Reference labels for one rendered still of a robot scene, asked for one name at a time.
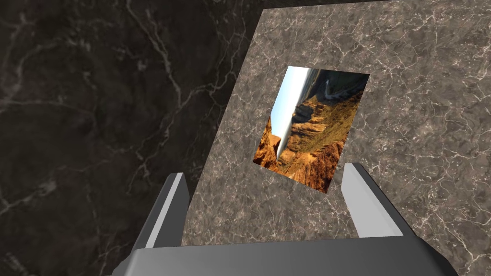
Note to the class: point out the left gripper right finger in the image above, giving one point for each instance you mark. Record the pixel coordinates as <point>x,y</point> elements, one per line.
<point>370,209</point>

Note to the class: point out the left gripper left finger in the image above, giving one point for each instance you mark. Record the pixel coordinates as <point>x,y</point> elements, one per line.
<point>163,218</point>

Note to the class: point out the canyon landscape wall picture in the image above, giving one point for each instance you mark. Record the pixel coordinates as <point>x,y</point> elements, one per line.
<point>310,130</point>

